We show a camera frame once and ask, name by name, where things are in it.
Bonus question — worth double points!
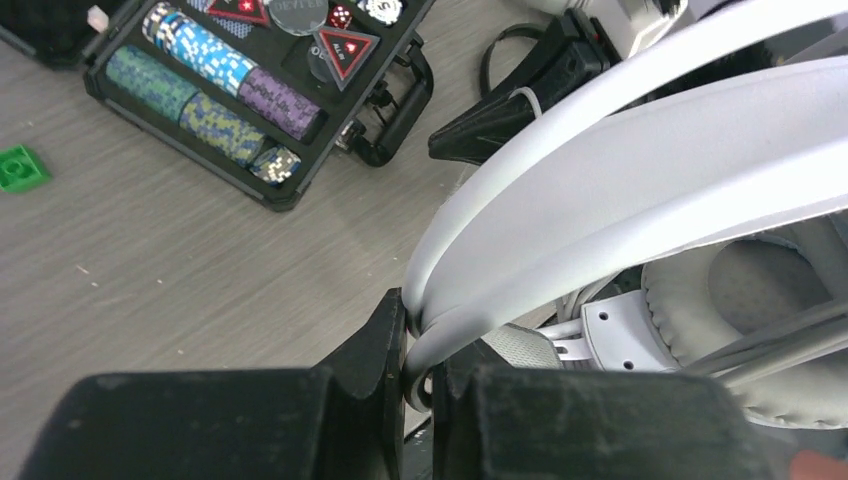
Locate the black poker chip case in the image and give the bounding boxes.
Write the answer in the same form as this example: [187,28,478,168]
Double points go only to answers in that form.
[1,1,434,211]

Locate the red triangle card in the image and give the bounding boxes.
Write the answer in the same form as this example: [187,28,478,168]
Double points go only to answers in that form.
[206,0,270,27]
[314,26,380,91]

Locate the green toy brick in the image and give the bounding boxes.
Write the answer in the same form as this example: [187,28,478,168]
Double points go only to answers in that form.
[1,145,52,193]

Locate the small white headphones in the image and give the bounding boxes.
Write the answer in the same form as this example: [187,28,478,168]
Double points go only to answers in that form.
[402,1,847,430]

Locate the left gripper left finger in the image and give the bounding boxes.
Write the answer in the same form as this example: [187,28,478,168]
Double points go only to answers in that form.
[20,289,406,479]

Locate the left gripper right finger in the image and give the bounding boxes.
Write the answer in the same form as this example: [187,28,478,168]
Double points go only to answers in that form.
[432,340,773,479]

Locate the black on-ear headphones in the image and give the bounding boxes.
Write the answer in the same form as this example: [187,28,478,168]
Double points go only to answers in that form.
[478,23,543,97]

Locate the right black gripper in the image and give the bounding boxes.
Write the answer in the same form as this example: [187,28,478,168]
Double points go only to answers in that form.
[428,8,613,166]

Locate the round silver dealer button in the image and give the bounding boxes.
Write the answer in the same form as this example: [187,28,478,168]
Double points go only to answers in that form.
[266,0,329,36]

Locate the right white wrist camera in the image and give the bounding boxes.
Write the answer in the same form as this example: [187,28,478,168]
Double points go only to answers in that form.
[584,0,689,60]

